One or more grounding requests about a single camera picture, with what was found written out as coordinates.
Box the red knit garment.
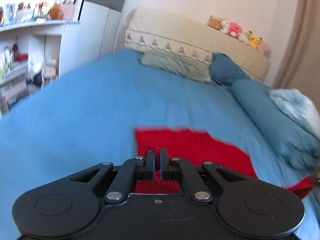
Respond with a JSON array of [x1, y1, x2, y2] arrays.
[[135, 127, 316, 199]]

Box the blue bed sheet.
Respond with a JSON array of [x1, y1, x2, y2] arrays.
[[1, 49, 311, 239]]

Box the green pillow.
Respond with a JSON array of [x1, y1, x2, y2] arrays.
[[140, 50, 212, 83]]

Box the dark teal pillow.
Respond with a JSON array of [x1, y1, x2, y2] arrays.
[[209, 53, 250, 86]]

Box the teal rolled duvet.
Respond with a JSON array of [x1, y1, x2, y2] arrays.
[[231, 80, 319, 170]]

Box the beige quilted headboard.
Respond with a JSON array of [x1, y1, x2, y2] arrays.
[[122, 7, 270, 82]]

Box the light blue blanket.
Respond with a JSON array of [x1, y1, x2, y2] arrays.
[[269, 89, 319, 140]]

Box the white plush toy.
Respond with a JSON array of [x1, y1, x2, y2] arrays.
[[220, 20, 229, 34]]

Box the orange plush toy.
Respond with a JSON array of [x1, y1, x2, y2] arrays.
[[208, 15, 222, 30]]

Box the pink plush toy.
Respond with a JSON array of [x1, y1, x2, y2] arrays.
[[228, 22, 242, 38]]

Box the beige curtain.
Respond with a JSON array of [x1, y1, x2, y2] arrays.
[[273, 0, 319, 107]]

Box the white wardrobe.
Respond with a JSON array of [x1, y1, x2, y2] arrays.
[[59, 0, 125, 76]]

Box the white shelf unit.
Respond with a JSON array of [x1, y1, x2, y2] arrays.
[[0, 0, 91, 116]]

